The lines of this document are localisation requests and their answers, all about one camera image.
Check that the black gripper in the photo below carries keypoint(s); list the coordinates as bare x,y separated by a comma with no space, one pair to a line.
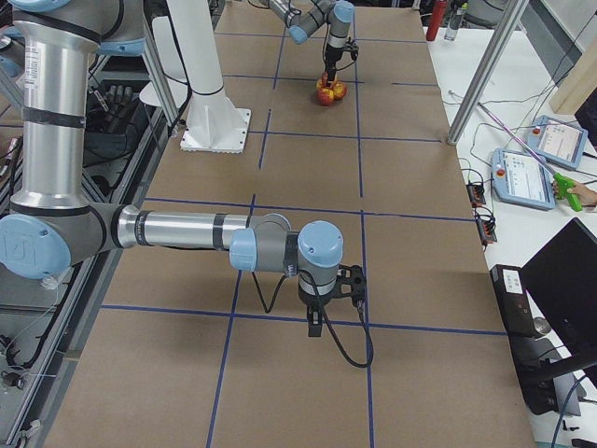
313,299
331,57

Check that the lone red yellow apple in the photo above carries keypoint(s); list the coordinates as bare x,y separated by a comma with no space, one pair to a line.
327,81

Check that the person's right hand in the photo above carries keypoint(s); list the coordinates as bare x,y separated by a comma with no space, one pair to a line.
586,195

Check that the left front red yellow apple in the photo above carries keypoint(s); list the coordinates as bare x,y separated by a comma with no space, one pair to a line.
321,84

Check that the right front red yellow apple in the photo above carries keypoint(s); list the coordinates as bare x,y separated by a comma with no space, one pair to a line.
339,90

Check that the back red yellow apple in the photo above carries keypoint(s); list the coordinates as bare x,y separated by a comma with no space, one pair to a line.
325,96

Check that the red cylinder bottle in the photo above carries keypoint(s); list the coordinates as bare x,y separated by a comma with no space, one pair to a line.
436,19

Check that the clear water bottle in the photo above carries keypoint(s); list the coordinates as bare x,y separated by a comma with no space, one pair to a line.
458,9

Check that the black orange connector module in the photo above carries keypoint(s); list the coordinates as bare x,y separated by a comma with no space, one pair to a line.
486,224
476,192

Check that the black desktop box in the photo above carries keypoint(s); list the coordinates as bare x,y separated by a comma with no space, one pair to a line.
521,322

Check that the near blue teach pendant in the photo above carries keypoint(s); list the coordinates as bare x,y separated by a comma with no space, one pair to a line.
519,179

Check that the blue teach pendant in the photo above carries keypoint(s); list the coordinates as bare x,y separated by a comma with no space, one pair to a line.
519,179
558,141

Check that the far blue teach pendant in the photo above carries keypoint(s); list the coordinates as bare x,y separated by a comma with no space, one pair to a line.
558,141

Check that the black computer monitor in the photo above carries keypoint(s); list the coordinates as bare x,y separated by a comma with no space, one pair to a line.
561,279

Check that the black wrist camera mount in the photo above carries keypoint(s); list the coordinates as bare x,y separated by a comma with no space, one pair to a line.
352,48

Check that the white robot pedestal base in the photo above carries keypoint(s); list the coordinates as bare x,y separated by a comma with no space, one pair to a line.
213,122

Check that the grey aluminium frame post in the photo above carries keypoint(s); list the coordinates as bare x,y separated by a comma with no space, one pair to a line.
488,62

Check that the green handled reacher grabber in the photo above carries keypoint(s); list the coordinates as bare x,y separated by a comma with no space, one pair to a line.
564,183

